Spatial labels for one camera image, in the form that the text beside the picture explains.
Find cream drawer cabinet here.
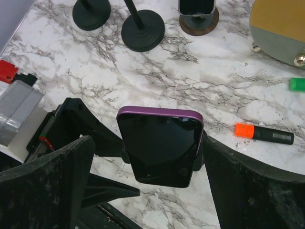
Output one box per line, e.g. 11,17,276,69
249,0,305,69

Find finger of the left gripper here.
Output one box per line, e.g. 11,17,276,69
82,174,140,208

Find orange highlighter marker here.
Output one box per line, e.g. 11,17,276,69
234,123,294,145

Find green highlighter marker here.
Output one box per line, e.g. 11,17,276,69
289,78,305,92

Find purple smartphone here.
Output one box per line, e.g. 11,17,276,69
116,106,204,188

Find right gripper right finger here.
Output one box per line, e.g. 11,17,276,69
202,135,305,229

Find black smartphone on wooden stand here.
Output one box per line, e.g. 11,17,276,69
178,0,216,16

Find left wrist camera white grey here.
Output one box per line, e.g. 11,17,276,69
0,59,46,158

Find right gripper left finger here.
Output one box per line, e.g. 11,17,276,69
0,136,95,229

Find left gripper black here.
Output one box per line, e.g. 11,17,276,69
26,98,125,162

